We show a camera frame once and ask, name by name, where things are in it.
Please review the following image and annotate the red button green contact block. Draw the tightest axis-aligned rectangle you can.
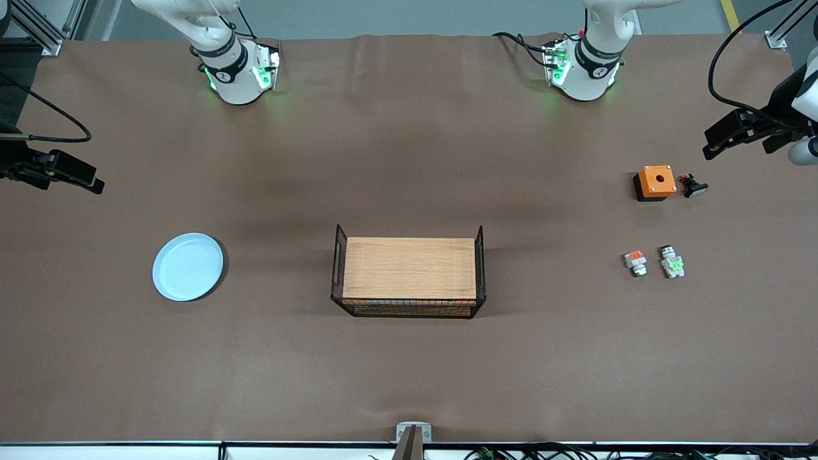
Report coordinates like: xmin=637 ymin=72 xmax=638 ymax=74
xmin=660 ymin=245 xmax=686 ymax=279

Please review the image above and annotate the light blue round plate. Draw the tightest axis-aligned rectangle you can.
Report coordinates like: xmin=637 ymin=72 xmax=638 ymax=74
xmin=152 ymin=233 xmax=225 ymax=302

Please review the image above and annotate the green-lit arm base box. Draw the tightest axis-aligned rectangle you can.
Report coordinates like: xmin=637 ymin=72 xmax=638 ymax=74
xmin=542 ymin=38 xmax=571 ymax=88
xmin=252 ymin=42 xmax=282 ymax=91

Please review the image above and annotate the black push button head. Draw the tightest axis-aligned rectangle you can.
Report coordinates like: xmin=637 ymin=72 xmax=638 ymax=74
xmin=677 ymin=172 xmax=709 ymax=199

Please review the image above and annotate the brown table cover sheet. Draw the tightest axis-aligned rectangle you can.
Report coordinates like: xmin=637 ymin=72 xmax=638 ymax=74
xmin=0 ymin=33 xmax=818 ymax=445

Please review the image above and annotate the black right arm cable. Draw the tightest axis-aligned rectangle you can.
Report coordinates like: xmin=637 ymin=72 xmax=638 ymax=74
xmin=0 ymin=72 xmax=93 ymax=143

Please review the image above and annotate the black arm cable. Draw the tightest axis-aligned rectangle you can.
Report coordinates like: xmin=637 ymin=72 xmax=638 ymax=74
xmin=0 ymin=72 xmax=93 ymax=143
xmin=707 ymin=0 xmax=788 ymax=119

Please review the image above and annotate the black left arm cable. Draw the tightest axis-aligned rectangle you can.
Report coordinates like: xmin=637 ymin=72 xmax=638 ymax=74
xmin=707 ymin=0 xmax=788 ymax=119

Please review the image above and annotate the orange button enclosure box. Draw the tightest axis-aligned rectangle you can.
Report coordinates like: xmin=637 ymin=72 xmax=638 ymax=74
xmin=633 ymin=165 xmax=677 ymax=203

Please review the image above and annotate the aluminium frame profile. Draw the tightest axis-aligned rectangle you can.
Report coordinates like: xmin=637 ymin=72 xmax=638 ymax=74
xmin=764 ymin=0 xmax=818 ymax=49
xmin=0 ymin=0 xmax=88 ymax=57

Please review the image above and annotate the black base power cable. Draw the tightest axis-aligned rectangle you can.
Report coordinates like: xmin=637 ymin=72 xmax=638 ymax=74
xmin=492 ymin=31 xmax=552 ymax=68

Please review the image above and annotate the white table edge rail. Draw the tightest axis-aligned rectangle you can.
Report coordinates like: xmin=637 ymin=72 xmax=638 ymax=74
xmin=0 ymin=441 xmax=818 ymax=460

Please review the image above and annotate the wire basket with wooden top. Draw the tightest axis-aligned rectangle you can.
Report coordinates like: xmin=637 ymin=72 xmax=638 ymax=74
xmin=330 ymin=224 xmax=488 ymax=320

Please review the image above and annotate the grey metal camera mount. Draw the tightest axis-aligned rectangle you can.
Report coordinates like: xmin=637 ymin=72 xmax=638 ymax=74
xmin=391 ymin=422 xmax=433 ymax=460

